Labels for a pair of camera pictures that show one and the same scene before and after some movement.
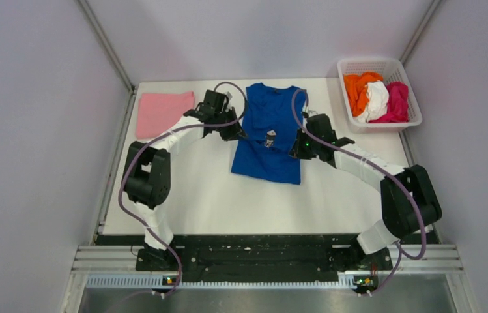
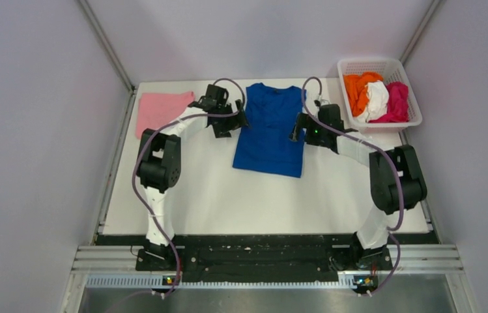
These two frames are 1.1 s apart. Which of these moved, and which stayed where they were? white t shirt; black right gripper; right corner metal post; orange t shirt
Moved: black right gripper
Stayed: right corner metal post; orange t shirt; white t shirt
